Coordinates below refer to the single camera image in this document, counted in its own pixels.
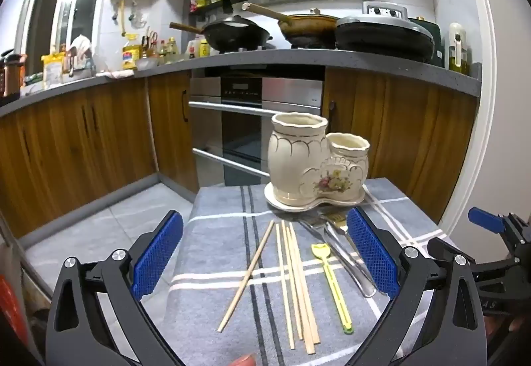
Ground silver metal spoon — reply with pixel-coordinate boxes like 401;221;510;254
321;221;377;299

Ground group of condiment bottles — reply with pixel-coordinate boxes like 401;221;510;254
141;30;184;64

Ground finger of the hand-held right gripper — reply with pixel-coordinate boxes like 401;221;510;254
426;236;462;264
467;206;531;257

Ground yellow food packet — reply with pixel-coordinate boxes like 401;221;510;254
40;52;68;89

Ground black electric griddle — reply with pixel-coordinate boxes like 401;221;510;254
335;1;436;63

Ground grey striped tablecloth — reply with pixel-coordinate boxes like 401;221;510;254
160;178;446;366

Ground olive oil bottle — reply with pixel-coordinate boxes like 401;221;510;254
448;22;470;75

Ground silver metal fork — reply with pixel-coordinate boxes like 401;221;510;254
296;217;362;289

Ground long wooden base cabinets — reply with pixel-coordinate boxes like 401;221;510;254
0;71;200;240

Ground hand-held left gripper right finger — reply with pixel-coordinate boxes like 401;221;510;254
347;206;489;366

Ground white cloth bag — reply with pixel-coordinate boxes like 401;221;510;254
67;35;95;77

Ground wide wooden base cabinet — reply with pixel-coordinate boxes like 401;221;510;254
324;66;479;222

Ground white door frame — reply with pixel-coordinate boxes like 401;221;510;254
415;0;499;234

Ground dark green appliance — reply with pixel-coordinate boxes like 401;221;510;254
409;16;443;68

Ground brown pan with wooden handle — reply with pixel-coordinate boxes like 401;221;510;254
242;2;341;48

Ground red plastic bag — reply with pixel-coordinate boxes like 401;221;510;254
0;275;26;352

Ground black wok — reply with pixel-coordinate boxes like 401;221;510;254
169;15;273;53

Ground yellow plastic fork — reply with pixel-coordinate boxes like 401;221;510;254
311;242;354;335

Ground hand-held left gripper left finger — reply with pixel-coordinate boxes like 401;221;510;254
45;209;185;366

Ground yellow cooking oil bottle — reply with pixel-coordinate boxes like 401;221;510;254
121;35;140;70

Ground cream floral ceramic utensil holder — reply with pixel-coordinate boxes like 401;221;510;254
265;112;371;205

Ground wall shelf with spice jars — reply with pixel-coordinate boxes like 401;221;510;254
189;0;234;19

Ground wooden chopstick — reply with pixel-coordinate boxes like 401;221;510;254
217;219;275;334
288;222;313;354
282;221;303;341
276;220;296;350
290;222;321;346

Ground gold metal fork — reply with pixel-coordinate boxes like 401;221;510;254
321;212;351;242

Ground grey kitchen countertop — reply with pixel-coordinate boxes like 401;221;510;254
0;48;482;118

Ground stainless steel built-in oven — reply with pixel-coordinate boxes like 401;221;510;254
189;75;324;188

